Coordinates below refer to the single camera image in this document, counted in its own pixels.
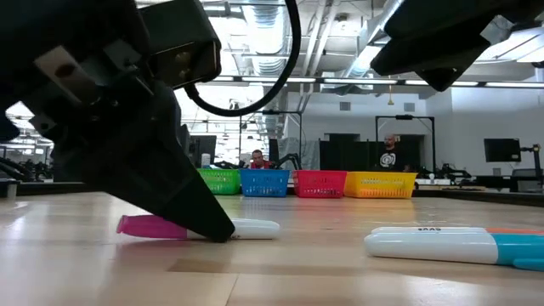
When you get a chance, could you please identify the white marker pink cap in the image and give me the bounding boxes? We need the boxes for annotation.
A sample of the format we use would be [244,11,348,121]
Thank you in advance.
[116,213,282,241]

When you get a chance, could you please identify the white marker blue cap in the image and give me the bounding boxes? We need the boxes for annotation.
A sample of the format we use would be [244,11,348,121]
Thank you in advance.
[364,230,544,274]

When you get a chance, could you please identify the black monitor on arm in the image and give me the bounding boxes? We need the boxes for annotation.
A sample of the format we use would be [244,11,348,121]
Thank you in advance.
[483,137,523,163]

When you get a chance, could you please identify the dark desk monitor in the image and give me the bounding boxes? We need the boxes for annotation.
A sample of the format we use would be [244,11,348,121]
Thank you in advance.
[189,134,218,169]

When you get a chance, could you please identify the green plastic basket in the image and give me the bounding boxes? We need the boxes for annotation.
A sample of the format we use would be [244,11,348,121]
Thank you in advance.
[196,167,242,196]

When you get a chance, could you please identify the long ceiling light strip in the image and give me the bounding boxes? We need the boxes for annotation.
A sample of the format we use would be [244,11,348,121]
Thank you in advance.
[212,75,544,89]

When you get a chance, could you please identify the person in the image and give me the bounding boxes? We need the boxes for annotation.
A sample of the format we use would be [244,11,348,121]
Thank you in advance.
[249,149,273,171]
[378,133,405,173]

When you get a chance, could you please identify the blue plastic basket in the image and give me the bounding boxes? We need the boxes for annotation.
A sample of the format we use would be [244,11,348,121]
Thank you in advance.
[239,168,292,198]

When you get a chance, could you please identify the narrow black panel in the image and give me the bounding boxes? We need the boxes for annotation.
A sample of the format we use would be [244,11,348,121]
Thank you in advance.
[268,138,281,165]

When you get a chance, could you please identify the dark desk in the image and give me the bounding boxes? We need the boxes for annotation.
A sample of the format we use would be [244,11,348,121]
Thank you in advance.
[474,174,544,192]

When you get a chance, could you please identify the yellow plastic basket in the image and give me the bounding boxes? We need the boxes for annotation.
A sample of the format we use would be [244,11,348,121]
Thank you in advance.
[343,170,419,200]

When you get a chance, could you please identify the grey office chair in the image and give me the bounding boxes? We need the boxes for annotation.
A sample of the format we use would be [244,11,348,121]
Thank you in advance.
[509,167,544,193]

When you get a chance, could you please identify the red plastic basket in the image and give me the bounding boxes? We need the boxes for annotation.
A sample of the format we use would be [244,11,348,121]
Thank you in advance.
[292,169,349,200]

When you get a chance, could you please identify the black metal rig frame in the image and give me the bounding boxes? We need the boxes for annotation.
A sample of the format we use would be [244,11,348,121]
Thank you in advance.
[374,114,437,173]

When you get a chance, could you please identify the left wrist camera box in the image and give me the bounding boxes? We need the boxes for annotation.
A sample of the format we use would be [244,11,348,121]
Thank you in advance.
[139,0,223,91]

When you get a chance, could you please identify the black wall panel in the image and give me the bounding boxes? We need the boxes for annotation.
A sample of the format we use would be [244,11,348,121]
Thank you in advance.
[318,132,426,173]

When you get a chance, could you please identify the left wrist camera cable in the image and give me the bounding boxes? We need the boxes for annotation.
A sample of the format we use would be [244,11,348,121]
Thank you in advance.
[184,0,303,119]

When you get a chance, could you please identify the silver ceiling air duct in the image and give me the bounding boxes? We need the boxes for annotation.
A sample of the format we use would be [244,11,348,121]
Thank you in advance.
[241,0,294,77]

